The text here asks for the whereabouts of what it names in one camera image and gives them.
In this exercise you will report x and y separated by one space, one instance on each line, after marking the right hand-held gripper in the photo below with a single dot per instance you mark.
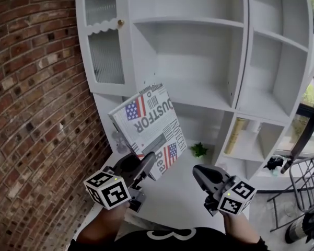
231 196

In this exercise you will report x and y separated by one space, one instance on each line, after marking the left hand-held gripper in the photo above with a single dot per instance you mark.
108 191

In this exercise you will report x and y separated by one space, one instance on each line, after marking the white flag print book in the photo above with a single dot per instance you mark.
149 129

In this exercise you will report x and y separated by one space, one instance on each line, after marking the white shelf unit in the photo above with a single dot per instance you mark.
198 61

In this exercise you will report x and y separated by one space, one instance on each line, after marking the person's right forearm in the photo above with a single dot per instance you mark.
240 227

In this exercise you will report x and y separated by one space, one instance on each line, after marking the person's left forearm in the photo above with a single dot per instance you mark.
104 223

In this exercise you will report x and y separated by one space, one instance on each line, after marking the gold book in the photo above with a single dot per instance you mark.
235 135

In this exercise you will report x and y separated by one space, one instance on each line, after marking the small green plant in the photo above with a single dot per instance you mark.
199 149

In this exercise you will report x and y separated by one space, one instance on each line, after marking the black shirt with white print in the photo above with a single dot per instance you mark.
172 240

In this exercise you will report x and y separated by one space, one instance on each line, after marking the black and grey cylinder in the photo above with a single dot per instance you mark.
301 227

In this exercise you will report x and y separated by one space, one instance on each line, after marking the white ribbed glass cabinet door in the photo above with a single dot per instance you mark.
104 48

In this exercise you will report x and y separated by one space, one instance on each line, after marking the brass door knob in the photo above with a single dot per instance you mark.
120 22

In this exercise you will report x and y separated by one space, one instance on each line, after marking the black window frame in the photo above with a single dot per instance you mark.
307 129

